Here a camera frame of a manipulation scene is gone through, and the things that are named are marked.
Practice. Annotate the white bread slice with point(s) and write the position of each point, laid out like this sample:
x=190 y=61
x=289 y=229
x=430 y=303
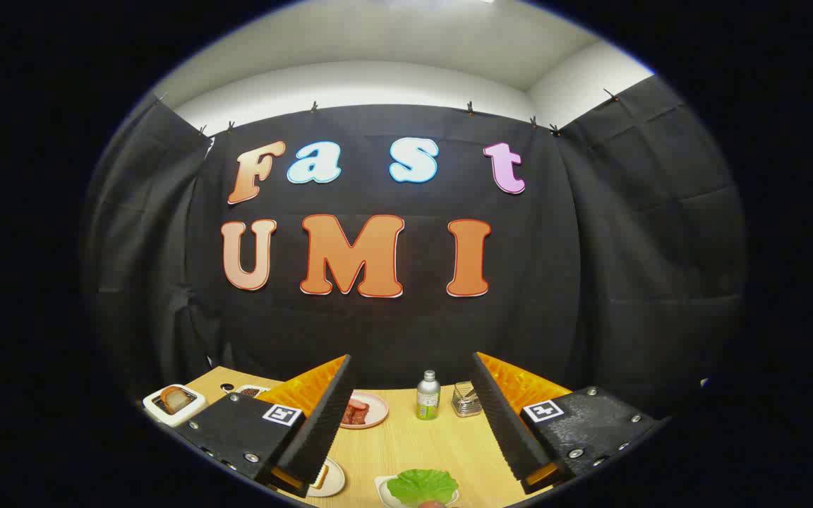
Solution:
x=320 y=478

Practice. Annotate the green label metal bottle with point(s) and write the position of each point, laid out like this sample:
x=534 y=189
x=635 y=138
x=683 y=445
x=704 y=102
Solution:
x=428 y=402

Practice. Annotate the white toaster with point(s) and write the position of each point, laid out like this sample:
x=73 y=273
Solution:
x=166 y=418

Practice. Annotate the pink plate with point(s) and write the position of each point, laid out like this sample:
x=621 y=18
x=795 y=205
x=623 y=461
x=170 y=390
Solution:
x=377 y=409

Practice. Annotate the white divided dish with beans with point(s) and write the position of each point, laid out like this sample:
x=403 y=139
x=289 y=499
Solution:
x=251 y=391

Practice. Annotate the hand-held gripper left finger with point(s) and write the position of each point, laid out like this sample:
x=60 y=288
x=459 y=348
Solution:
x=322 y=416

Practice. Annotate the white rectangular plate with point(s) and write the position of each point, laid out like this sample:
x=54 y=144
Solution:
x=381 y=487

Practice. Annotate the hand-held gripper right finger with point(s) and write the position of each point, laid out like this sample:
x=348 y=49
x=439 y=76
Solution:
x=502 y=416

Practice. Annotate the round white plate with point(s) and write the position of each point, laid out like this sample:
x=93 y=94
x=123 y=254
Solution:
x=336 y=481

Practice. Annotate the brown meat slices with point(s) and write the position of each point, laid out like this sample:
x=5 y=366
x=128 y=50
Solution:
x=356 y=413

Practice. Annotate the toasted bread slice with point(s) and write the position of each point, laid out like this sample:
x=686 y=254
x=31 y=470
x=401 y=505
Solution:
x=177 y=399

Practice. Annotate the green lettuce leaf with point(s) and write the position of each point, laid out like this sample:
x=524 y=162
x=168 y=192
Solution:
x=420 y=487

